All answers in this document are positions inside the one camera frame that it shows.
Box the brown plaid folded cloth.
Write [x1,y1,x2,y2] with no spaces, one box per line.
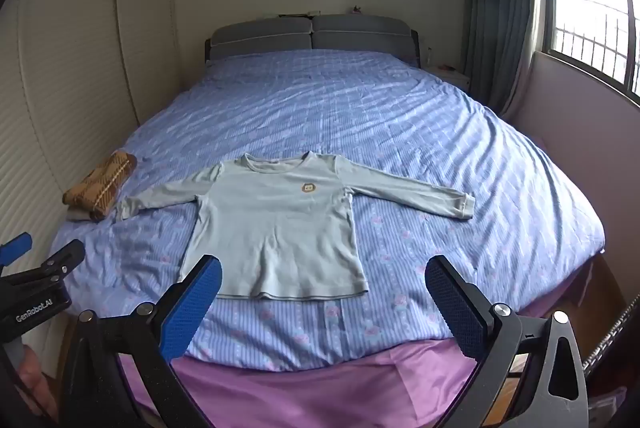
[62,150,138,223]

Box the grey padded headboard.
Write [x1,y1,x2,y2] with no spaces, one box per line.
[204,14,421,69]

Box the white louvred wardrobe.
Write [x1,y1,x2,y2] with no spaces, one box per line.
[0,0,177,359]

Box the light green long-sleeve shirt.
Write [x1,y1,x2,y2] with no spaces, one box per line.
[116,151,476,301]

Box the wooden bed frame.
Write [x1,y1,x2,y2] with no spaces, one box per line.
[520,252,627,340]

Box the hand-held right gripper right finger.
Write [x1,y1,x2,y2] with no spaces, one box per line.
[424,254,590,428]

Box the grey-green curtain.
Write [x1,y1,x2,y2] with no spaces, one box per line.
[460,0,544,115]

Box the white nightstand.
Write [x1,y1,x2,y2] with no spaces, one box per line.
[427,64,471,92]

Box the blue floral striped bedsheet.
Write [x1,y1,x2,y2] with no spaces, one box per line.
[50,49,606,374]

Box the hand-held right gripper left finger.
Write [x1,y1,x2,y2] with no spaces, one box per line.
[59,254,224,428]

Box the barred window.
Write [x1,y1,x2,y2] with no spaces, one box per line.
[537,0,640,104]

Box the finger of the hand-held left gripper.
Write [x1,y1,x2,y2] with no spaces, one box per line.
[0,232,33,267]
[0,240,86,295]

